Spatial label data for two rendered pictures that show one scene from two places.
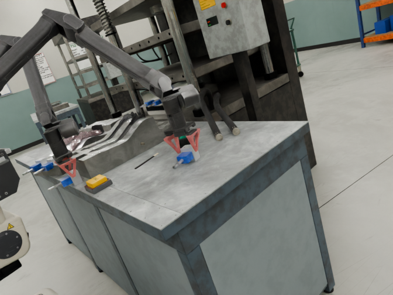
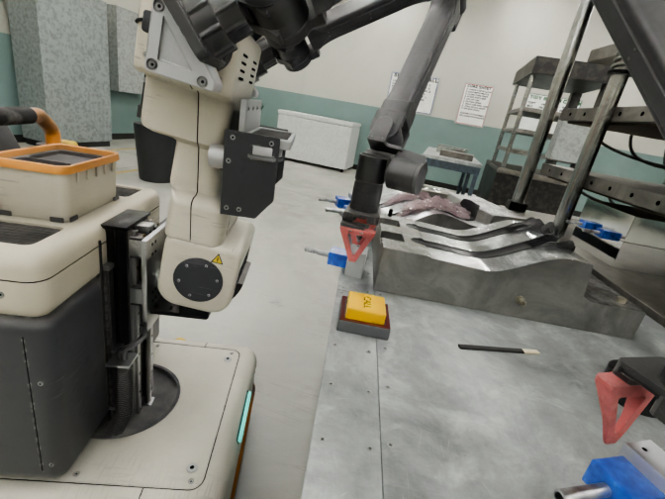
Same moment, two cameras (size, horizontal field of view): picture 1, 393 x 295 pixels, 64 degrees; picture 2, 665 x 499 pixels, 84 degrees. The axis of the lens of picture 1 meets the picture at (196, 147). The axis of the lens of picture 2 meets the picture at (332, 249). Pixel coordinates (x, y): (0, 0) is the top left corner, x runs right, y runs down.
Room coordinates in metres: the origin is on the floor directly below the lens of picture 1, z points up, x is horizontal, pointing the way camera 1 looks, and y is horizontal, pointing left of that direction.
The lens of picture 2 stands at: (0.67, 0.14, 1.11)
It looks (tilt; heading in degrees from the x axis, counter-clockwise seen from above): 20 degrees down; 37
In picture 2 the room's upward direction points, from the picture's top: 10 degrees clockwise
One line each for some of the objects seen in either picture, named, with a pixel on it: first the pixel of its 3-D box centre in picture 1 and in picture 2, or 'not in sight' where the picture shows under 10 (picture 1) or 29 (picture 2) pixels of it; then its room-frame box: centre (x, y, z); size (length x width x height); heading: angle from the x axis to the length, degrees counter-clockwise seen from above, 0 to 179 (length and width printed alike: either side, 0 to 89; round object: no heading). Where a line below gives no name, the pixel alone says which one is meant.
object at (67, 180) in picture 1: (64, 182); (334, 255); (1.25, 0.56, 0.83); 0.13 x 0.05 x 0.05; 119
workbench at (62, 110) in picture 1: (59, 127); (443, 178); (5.94, 2.29, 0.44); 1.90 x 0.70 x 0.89; 24
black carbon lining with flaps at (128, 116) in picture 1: (115, 130); (490, 234); (1.49, 0.34, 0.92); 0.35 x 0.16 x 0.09; 125
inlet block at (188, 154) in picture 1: (183, 158); (614, 488); (1.06, 0.06, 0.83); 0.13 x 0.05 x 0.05; 144
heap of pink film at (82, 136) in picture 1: (79, 137); (429, 202); (1.73, 0.59, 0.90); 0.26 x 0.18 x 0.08; 142
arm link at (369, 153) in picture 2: (54, 135); (374, 169); (1.28, 0.52, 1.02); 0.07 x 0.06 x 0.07; 100
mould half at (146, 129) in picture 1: (123, 139); (491, 257); (1.49, 0.32, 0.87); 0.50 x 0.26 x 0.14; 125
